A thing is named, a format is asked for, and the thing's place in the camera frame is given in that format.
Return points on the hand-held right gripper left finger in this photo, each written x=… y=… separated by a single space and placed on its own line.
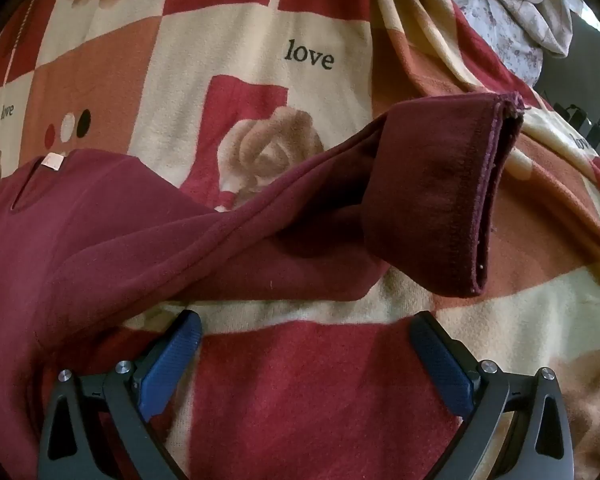
x=172 y=360

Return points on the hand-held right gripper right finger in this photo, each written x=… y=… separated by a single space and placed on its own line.
x=440 y=360

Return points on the maroon sweater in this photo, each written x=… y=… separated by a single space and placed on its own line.
x=130 y=220

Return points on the red cream rose printed blanket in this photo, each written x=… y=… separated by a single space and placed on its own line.
x=290 y=125

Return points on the white floral bed sheet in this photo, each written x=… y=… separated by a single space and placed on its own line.
x=485 y=15

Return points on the beige crumpled cloth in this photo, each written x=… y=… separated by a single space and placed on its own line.
x=530 y=5

